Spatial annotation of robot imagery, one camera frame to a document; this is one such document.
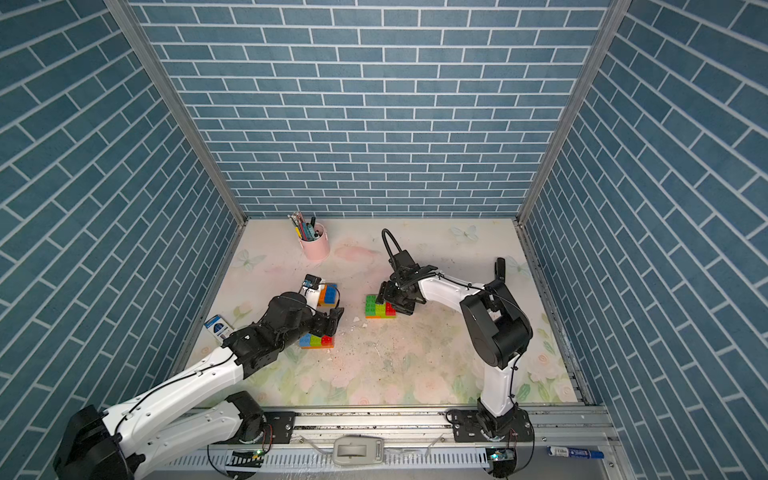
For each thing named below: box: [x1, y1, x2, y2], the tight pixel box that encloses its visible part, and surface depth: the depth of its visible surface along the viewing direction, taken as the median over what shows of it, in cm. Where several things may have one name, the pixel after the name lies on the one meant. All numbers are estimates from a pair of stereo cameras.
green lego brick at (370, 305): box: [365, 295, 377, 317], surface depth 95 cm
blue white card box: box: [204, 314, 234, 344], surface depth 92 cm
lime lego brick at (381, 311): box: [376, 303, 391, 319], surface depth 93 cm
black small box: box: [494, 257, 506, 283], surface depth 106 cm
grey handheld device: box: [333, 436, 384, 466], surface depth 69 cm
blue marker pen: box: [547, 445, 605, 459], surface depth 71 cm
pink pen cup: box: [298, 223, 330, 261], surface depth 107 cm
